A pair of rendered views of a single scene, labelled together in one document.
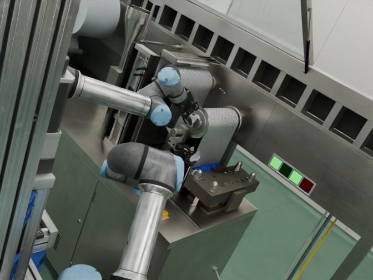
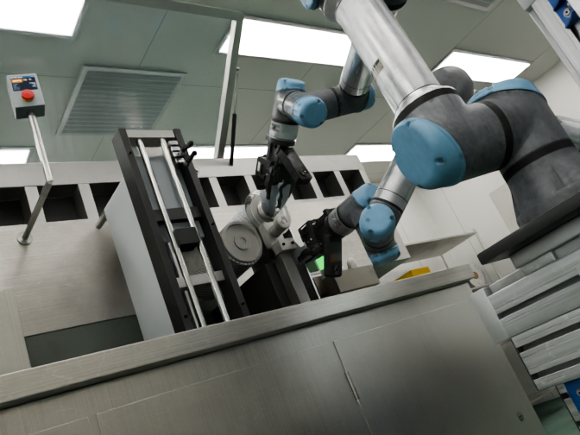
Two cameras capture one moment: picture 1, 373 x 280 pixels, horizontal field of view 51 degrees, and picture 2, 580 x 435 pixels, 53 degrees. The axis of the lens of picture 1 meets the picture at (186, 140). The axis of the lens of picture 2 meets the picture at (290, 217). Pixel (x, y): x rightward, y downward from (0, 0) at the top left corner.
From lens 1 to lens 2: 230 cm
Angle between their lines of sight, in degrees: 87
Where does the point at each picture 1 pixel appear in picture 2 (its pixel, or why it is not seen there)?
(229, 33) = (105, 172)
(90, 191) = (337, 389)
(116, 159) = (463, 73)
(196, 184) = (349, 272)
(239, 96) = not seen: hidden behind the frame
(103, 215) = (394, 388)
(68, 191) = not seen: outside the picture
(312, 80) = (243, 167)
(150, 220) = not seen: hidden behind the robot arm
